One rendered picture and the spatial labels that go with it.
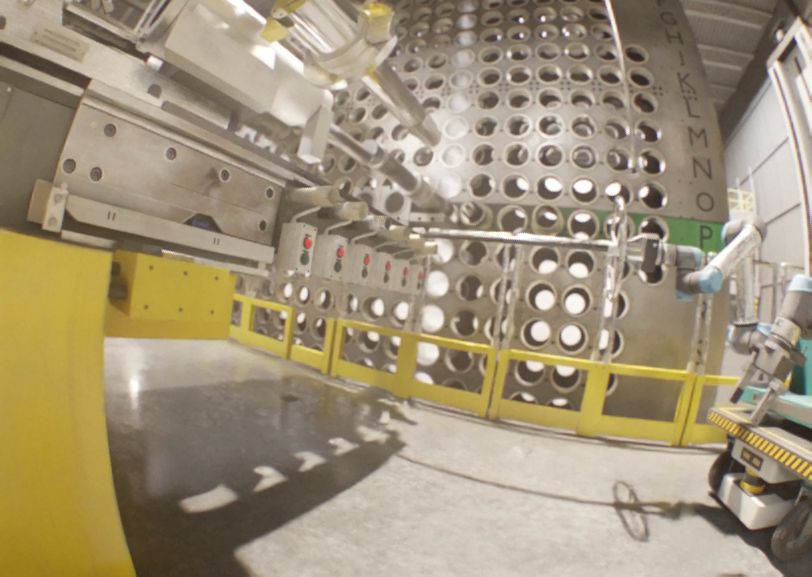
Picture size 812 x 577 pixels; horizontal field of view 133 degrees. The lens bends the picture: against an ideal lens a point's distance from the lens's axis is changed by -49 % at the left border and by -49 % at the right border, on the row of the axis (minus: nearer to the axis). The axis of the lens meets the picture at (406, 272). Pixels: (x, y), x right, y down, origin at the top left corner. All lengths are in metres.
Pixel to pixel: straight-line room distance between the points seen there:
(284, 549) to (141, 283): 0.62
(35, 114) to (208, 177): 0.51
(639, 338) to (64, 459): 2.85
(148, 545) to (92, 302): 0.53
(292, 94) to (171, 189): 0.66
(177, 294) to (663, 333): 2.75
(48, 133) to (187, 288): 0.55
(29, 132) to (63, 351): 0.55
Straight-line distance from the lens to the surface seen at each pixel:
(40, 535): 0.65
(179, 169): 0.98
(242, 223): 1.08
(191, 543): 0.87
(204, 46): 1.04
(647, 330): 2.76
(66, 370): 0.53
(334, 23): 1.16
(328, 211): 1.26
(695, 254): 1.38
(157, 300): 0.55
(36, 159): 0.92
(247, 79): 1.09
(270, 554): 0.85
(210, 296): 0.59
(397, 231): 1.48
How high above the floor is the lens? 0.59
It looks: 4 degrees up
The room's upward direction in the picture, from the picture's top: 8 degrees clockwise
